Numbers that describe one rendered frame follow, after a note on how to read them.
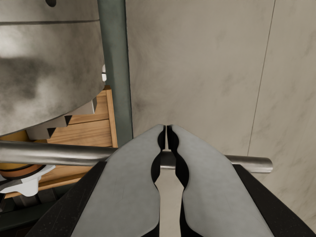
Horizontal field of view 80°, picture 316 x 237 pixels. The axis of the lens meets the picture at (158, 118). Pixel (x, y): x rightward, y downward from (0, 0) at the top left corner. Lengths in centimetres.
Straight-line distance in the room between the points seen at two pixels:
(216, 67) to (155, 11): 70
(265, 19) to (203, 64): 65
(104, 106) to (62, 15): 38
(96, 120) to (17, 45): 42
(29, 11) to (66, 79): 6
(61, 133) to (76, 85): 39
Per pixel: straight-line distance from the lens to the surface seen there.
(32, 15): 20
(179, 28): 155
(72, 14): 23
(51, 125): 34
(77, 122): 59
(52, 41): 21
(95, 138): 62
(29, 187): 43
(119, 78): 91
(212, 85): 183
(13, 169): 39
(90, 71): 25
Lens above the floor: 140
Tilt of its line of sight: 56 degrees down
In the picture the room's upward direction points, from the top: 144 degrees clockwise
